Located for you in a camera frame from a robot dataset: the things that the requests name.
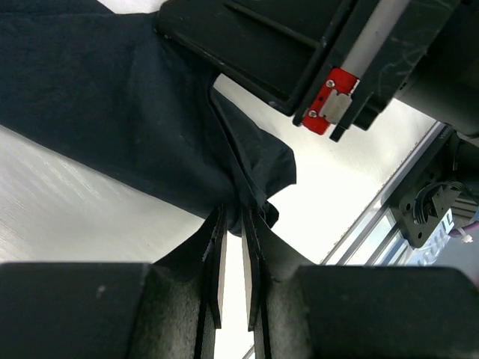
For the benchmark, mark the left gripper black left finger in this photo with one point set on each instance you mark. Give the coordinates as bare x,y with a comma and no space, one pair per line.
168,309

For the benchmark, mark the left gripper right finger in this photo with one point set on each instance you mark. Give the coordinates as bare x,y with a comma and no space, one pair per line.
298,309

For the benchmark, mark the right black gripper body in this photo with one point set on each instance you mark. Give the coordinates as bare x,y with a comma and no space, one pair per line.
331,65

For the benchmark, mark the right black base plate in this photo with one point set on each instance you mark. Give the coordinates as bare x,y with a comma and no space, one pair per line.
448,169

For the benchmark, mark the aluminium front rail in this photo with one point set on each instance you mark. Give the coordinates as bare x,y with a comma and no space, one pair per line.
375,238

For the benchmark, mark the black paper napkin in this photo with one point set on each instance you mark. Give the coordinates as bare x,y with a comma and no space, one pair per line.
105,90

